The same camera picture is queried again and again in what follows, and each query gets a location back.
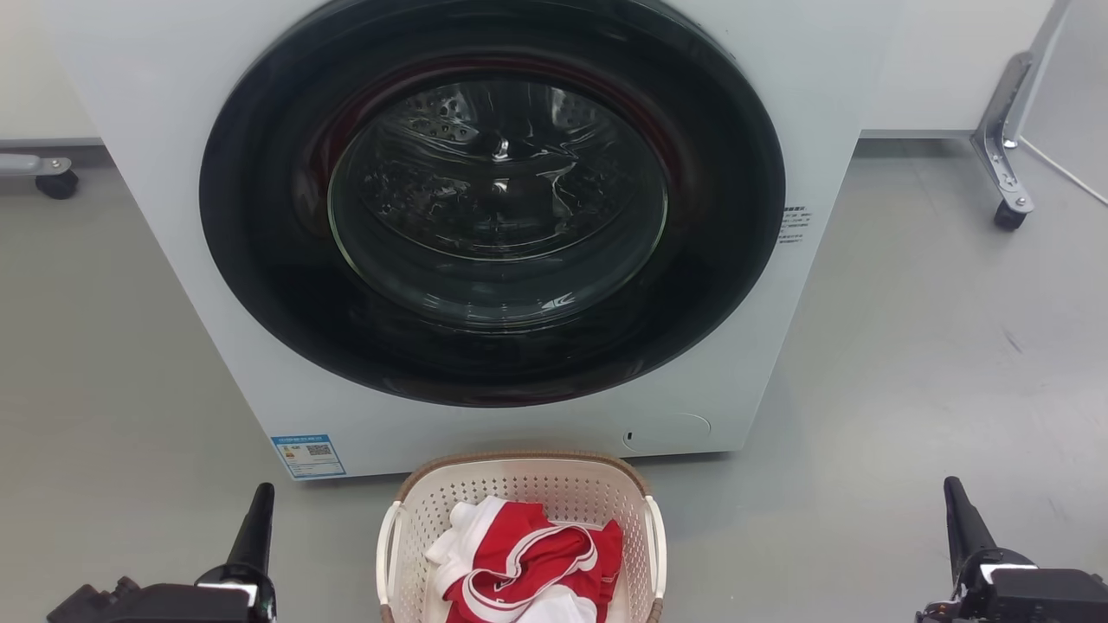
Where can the round white filter cover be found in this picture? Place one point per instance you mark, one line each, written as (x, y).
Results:
(671, 431)

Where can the red and white garment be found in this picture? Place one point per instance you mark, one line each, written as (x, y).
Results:
(519, 536)

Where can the blue energy label sticker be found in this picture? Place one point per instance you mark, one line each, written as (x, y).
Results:
(307, 456)

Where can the white partition panel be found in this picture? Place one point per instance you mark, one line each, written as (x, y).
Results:
(35, 69)
(952, 61)

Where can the white front-load washing machine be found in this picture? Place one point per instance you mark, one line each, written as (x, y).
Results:
(173, 260)

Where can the black text warning sticker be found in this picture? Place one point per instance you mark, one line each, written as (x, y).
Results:
(795, 225)

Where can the grey partition panel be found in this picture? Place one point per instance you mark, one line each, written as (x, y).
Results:
(1078, 78)

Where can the cream perforated laundry basket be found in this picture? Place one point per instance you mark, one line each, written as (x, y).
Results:
(519, 484)

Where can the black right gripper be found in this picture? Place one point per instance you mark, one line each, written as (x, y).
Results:
(1039, 601)

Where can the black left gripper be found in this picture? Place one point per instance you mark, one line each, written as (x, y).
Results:
(173, 606)

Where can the round dark washing machine door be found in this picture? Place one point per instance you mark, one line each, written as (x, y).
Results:
(260, 260)

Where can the metal partition foot with caster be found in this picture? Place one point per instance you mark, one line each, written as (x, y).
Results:
(43, 169)
(1000, 147)

